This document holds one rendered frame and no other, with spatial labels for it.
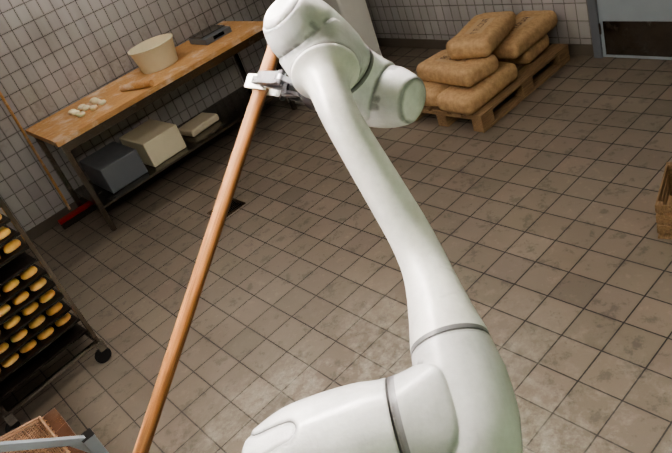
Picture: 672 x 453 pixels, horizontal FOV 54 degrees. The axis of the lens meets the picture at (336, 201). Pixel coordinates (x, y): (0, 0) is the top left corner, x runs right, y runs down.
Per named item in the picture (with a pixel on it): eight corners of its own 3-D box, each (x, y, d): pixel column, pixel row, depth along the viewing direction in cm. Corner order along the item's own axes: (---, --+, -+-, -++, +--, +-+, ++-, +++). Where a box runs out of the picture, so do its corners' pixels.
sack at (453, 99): (471, 119, 489) (467, 101, 482) (436, 112, 517) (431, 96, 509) (522, 77, 514) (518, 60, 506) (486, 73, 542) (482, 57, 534)
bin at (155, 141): (155, 168, 582) (142, 144, 570) (130, 159, 619) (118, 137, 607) (187, 146, 599) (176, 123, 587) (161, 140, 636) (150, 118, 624)
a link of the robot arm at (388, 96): (379, 83, 120) (335, 40, 111) (446, 88, 108) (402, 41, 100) (354, 135, 118) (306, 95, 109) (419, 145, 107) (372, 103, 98)
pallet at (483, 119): (484, 132, 494) (480, 116, 487) (407, 120, 553) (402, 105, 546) (570, 60, 549) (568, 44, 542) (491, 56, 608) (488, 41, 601)
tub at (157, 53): (151, 77, 576) (140, 55, 565) (130, 74, 607) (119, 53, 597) (190, 55, 595) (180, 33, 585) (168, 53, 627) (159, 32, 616)
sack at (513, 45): (517, 62, 510) (512, 44, 502) (480, 60, 537) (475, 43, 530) (561, 24, 536) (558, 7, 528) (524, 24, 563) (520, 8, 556)
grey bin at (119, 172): (113, 194, 563) (99, 170, 551) (92, 183, 600) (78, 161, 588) (148, 171, 579) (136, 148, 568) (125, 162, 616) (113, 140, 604)
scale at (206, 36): (207, 45, 606) (204, 38, 603) (190, 44, 630) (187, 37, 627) (232, 31, 620) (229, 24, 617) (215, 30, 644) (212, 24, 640)
